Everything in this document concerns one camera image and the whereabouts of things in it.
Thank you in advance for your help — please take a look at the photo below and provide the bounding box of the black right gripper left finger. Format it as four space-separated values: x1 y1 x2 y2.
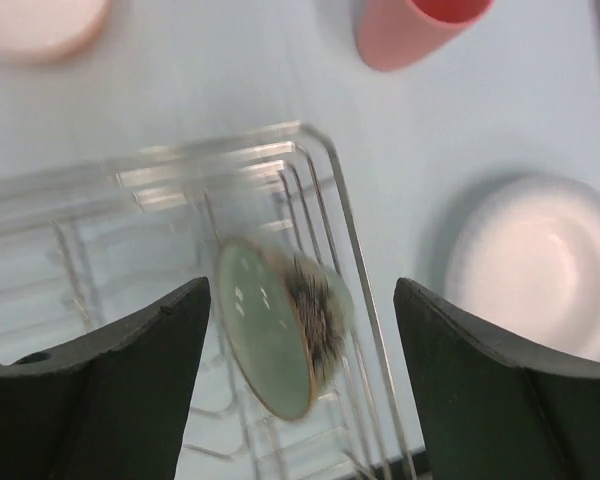
0 277 211 479

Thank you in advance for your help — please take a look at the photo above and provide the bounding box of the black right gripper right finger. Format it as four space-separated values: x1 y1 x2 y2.
393 278 600 479

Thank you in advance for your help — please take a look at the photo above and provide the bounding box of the white fluted plate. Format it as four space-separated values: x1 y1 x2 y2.
444 175 600 362

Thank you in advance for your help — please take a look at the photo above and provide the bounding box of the green floral ceramic bowl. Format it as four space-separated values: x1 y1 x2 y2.
215 237 355 421

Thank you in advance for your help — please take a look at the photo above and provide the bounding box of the orange bowl white inside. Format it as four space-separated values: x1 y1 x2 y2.
0 0 112 63

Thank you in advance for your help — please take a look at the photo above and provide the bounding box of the pink plastic cup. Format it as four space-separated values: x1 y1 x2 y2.
356 0 493 72

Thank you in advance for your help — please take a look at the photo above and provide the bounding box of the metal wire dish rack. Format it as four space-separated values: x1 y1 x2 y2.
0 122 420 479

